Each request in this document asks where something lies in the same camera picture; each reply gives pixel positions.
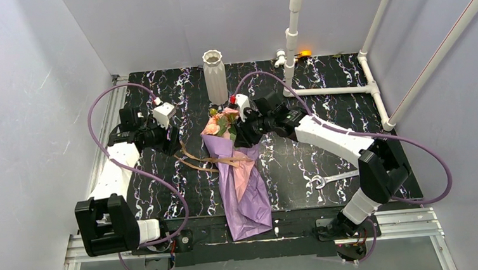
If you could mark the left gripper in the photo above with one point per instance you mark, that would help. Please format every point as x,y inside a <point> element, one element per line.
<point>170,138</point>

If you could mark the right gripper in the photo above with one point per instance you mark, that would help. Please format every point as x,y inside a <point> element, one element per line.
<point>246,128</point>

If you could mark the brown ribbon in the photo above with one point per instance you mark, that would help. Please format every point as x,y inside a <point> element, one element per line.
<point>231,161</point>

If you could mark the white ribbed vase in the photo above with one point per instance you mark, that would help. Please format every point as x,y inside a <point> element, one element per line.
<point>215,77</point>

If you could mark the purple flower bouquet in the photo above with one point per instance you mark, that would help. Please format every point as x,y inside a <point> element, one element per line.
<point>244,194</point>

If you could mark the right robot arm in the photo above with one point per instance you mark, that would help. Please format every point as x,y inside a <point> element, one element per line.
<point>381,162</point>

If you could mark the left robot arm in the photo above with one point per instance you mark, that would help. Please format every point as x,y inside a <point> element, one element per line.
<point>105,221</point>

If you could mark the orange yellow small object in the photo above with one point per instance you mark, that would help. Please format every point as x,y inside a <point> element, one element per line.
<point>302,54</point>

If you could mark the silver wrench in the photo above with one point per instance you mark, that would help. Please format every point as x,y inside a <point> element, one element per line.
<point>321,181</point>

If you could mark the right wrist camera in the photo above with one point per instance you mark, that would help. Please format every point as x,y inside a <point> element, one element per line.
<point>238,103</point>

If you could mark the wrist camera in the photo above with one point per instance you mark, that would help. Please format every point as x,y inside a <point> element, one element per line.
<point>163,112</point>
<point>238,103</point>

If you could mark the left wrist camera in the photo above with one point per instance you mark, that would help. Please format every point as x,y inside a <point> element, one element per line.
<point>163,112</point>

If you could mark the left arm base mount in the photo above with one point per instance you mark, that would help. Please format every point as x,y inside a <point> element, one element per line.
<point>181,243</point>

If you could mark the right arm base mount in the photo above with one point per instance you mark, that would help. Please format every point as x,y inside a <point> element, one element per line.
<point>355,242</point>

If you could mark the aluminium rail frame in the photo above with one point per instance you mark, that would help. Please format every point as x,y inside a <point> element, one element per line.
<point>219,234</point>

